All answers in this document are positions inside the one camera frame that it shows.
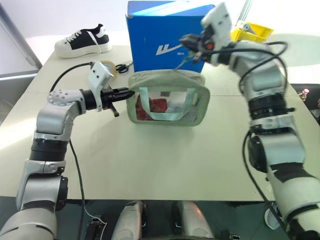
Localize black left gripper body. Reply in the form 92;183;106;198
100;86;121;118

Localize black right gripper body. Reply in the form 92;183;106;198
195;26;218;64

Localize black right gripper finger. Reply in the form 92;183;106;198
179;33;202;44
181;41;201;52

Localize green pouch with clear window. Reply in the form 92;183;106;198
125;69;211;129

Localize clear tape roll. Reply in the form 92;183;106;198
100;60;117;80

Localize blue shoe box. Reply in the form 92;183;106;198
125;0;217;74

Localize white and grey tool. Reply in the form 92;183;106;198
236;20;256;35

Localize yellow plastic bin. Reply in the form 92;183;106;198
229;21;274;44

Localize black and white sneaker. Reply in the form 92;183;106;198
54;23;113;59

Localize small red and pink object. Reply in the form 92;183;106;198
297;88;311;101

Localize silver robot left leg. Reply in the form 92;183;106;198
110;200;147;240

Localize silver robot leg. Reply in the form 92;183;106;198
110;200;147;240
171;200;215;240

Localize silver robot right leg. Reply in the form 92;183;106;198
171;200;215;240

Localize white round disc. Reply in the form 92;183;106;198
264;207;283;231

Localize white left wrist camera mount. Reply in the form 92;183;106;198
87;61;115;112

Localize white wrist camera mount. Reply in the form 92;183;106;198
200;2;233;52
87;61;115;112

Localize black handled scissors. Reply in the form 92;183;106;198
115;61;134;74

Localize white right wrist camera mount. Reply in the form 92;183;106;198
200;2;233;52

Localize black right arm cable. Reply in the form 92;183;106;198
197;41;289;94

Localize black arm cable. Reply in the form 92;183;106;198
197;41;289;94
49;62;92;240

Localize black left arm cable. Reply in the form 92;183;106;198
49;62;92;240

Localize grey metal frame post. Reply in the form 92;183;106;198
0;4;43;74

